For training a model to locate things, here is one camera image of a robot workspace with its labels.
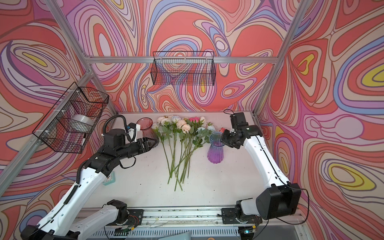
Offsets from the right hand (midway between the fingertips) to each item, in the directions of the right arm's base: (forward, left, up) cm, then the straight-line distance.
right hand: (225, 144), depth 79 cm
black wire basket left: (+5, +76, +15) cm, 78 cm away
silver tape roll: (+9, +71, +14) cm, 73 cm away
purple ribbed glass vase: (+5, +3, -20) cm, 21 cm away
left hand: (-2, +35, +8) cm, 36 cm away
